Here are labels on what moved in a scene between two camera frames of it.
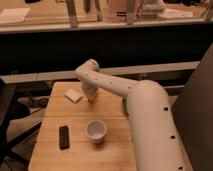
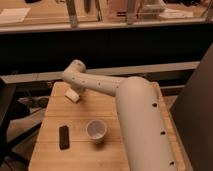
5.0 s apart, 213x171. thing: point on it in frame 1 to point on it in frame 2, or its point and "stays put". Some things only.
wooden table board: x=115 y=153 stays put
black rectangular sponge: x=64 y=137 stays put
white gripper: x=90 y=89 to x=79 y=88
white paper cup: x=96 y=130 stays put
